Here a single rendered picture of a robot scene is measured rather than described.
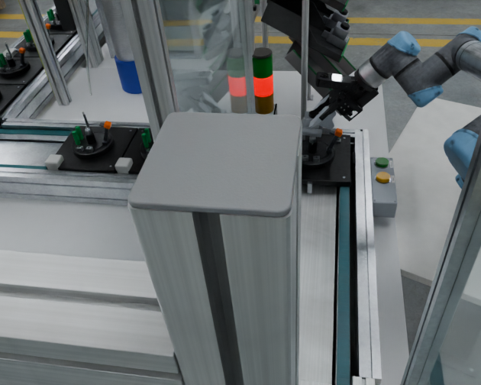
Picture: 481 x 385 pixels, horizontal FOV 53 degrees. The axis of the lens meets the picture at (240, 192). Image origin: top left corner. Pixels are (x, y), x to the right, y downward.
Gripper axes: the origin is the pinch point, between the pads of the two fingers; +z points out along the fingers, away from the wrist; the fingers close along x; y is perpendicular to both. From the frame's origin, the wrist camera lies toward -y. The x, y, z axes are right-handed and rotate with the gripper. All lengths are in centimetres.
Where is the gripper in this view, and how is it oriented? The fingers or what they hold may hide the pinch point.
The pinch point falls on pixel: (311, 118)
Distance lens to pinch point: 147.6
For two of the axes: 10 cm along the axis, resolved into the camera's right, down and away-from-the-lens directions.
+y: 7.8, 5.3, 3.2
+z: -6.0, 5.2, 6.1
